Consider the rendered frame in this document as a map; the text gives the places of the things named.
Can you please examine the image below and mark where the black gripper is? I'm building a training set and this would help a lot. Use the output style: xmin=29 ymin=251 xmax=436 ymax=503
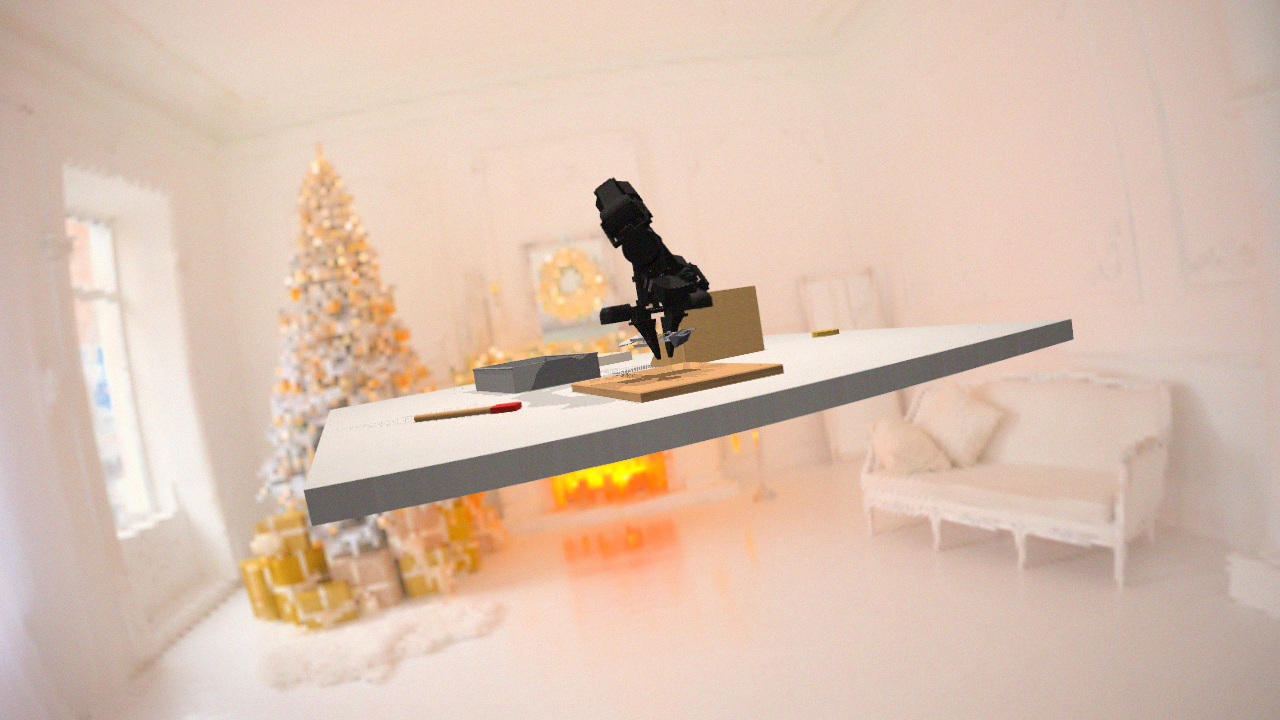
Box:
xmin=599 ymin=265 xmax=713 ymax=360

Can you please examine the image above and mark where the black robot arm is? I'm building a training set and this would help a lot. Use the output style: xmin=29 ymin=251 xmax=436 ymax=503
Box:
xmin=593 ymin=177 xmax=709 ymax=307

